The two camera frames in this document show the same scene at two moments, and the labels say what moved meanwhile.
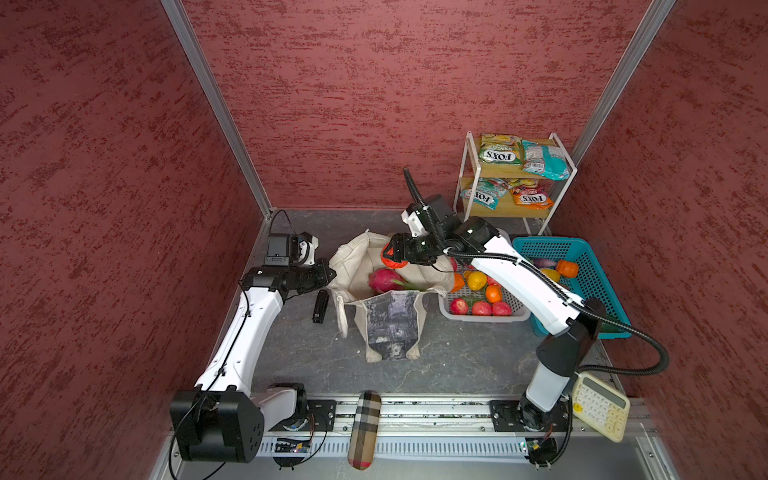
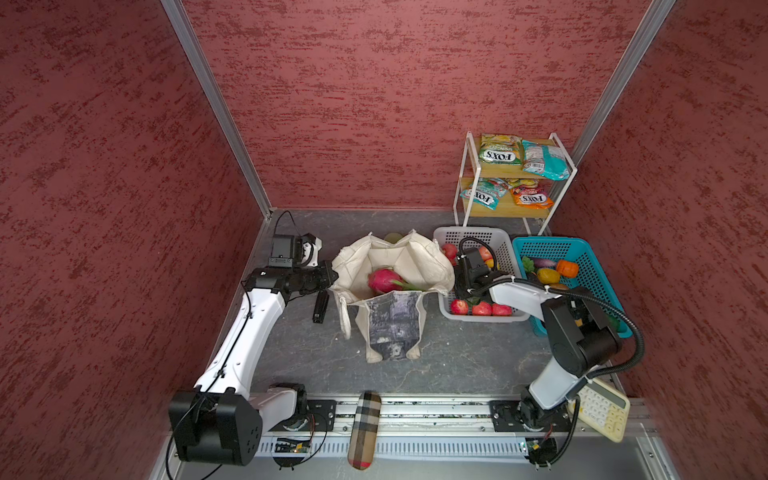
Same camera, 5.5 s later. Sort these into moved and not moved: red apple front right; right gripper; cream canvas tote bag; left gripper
Moved: right gripper
Not moved: red apple front right; left gripper; cream canvas tote bag
